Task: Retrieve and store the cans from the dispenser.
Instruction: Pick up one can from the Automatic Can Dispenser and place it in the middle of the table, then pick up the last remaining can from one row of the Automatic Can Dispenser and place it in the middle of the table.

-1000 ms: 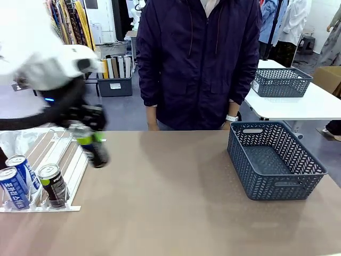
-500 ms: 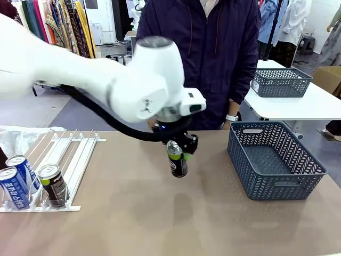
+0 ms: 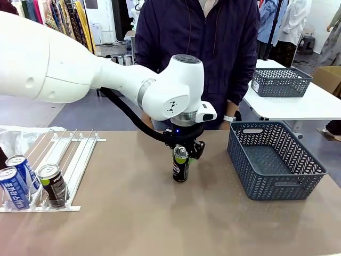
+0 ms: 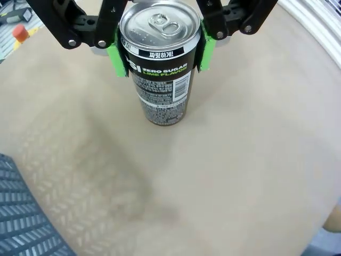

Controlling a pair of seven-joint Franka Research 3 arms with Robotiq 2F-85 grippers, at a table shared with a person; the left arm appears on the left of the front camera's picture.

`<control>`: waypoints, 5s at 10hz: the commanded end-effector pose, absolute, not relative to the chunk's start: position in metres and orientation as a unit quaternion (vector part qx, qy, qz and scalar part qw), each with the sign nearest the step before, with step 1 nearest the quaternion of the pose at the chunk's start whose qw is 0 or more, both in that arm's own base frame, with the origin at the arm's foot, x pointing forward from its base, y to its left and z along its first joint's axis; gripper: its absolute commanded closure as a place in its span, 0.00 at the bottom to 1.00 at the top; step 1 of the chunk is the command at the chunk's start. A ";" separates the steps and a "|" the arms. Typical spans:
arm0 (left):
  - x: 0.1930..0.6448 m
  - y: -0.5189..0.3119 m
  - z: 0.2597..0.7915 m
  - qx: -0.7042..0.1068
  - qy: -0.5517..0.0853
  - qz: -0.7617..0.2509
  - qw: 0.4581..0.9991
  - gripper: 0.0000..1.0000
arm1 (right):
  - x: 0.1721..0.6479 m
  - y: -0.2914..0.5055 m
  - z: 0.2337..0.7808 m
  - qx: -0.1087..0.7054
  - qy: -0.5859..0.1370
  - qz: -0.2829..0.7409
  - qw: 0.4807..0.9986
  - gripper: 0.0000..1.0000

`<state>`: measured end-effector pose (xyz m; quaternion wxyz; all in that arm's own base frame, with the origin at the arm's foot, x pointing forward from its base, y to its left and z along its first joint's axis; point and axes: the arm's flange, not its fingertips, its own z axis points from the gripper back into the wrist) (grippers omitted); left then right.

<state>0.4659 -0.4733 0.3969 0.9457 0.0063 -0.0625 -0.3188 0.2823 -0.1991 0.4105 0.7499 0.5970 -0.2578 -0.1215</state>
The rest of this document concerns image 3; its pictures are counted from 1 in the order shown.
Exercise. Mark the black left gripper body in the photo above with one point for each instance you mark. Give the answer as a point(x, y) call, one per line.
point(183, 134)

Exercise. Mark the small gray plastic basket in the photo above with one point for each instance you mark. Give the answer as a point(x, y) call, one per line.
point(279, 88)

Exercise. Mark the teal hanging garment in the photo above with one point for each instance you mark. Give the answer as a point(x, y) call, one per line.
point(30, 9)

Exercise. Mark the seated person's foot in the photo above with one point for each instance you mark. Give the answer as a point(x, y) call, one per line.
point(334, 129)

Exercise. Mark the striped colourful hanging garment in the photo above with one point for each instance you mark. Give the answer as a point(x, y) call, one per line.
point(53, 16)

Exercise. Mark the dark plastic stool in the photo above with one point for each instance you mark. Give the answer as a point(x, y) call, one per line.
point(306, 44)

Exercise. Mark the mannequin in blue coat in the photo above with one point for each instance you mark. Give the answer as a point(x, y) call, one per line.
point(269, 18)

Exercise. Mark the white plastic bag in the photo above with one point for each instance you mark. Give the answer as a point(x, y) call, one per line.
point(13, 138)

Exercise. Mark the dark patterned hanging garment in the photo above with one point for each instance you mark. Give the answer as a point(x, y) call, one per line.
point(72, 21)

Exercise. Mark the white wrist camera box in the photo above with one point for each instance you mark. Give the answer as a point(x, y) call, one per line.
point(208, 113)

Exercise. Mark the white wrist watch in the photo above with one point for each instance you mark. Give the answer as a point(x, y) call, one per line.
point(229, 118)

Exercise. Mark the person's right hand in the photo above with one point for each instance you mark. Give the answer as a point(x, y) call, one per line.
point(146, 120)

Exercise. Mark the mannequin in maroon top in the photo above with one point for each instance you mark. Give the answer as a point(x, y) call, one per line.
point(8, 8)

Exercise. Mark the black waste bin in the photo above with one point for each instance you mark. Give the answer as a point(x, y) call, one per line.
point(238, 116)

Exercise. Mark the black green drink can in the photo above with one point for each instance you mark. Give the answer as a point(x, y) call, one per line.
point(180, 170)
point(54, 184)

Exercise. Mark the person's left hand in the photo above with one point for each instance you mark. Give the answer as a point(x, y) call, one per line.
point(228, 125)

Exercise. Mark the gray bin with boards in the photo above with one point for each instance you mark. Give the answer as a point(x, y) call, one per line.
point(121, 60)

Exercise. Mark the large gray plastic basket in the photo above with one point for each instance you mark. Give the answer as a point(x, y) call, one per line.
point(266, 184)

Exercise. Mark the brown cardboard box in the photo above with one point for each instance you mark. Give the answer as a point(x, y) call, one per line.
point(329, 78)

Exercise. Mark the blue white drink can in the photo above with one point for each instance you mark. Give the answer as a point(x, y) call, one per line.
point(13, 189)
point(26, 168)

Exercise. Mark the mannequin in gray dress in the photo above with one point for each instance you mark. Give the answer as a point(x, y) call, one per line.
point(331, 45)

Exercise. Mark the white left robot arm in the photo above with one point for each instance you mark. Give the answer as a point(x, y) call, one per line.
point(53, 61)

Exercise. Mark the white hanging coat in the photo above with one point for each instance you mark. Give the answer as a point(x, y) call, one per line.
point(293, 21)

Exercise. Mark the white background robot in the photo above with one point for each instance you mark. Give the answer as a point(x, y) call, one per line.
point(137, 10)

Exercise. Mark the white floor appliance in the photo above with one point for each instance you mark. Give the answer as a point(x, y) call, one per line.
point(96, 33)

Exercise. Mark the person in navy jacket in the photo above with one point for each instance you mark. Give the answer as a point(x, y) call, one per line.
point(221, 53)

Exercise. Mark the yellow hanging garment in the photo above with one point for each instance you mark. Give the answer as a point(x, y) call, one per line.
point(85, 24)

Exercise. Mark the white side table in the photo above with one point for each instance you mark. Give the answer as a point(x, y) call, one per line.
point(306, 106)

